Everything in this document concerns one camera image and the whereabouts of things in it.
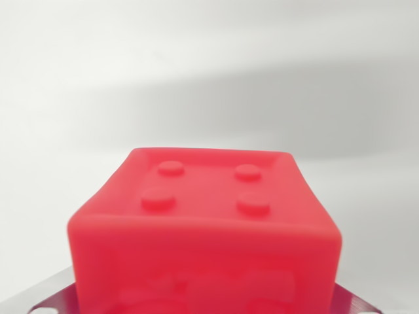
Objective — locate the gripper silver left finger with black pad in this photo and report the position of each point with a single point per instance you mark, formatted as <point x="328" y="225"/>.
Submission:
<point x="49" y="297"/>

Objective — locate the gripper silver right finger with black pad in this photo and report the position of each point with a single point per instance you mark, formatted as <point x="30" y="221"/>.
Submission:
<point x="352" y="296"/>

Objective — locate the red studded cube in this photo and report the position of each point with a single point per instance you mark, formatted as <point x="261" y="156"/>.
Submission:
<point x="203" y="235"/>

